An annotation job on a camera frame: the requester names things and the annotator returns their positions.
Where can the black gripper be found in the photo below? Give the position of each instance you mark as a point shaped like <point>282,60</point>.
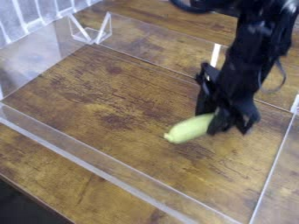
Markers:
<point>264,39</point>

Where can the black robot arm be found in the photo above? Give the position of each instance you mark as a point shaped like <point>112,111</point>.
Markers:
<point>205,7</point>

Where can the clear acrylic enclosure wall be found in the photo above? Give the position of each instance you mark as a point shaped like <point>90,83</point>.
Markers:
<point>103,111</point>

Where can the clear acrylic corner bracket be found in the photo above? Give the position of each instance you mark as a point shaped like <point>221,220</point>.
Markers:
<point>89,35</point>

